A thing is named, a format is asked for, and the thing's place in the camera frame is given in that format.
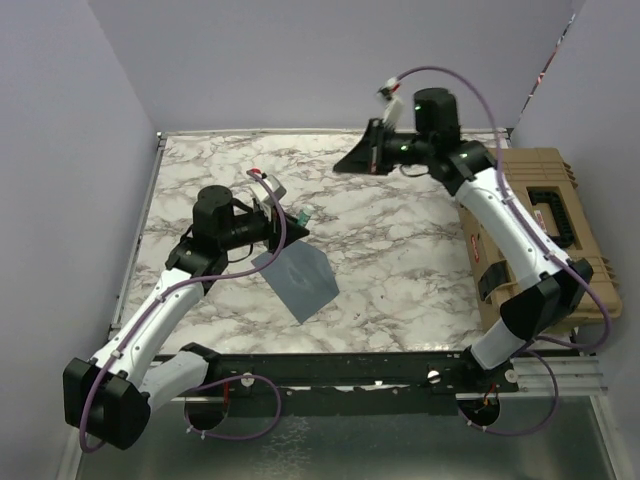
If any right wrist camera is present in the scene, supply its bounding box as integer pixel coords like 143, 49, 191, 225
377, 77, 404, 129

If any green white glue stick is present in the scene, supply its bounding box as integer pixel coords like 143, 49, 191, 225
297, 206, 314, 226

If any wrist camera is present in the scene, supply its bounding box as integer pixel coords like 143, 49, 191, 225
250, 173, 287, 212
377, 77, 404, 129

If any tan plastic tool case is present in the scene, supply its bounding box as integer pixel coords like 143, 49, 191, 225
458, 146, 624, 334

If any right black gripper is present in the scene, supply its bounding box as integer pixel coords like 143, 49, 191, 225
335, 119, 432, 177

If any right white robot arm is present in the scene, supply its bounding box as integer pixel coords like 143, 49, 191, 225
333, 84, 593, 391

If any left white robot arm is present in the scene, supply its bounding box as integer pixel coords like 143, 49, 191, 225
62, 175, 309, 453

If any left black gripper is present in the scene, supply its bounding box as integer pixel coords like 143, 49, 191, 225
221, 201, 310, 255

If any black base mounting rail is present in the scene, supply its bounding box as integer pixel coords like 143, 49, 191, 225
102, 342, 521, 416

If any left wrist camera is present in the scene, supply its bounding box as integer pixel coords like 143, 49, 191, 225
250, 173, 287, 212

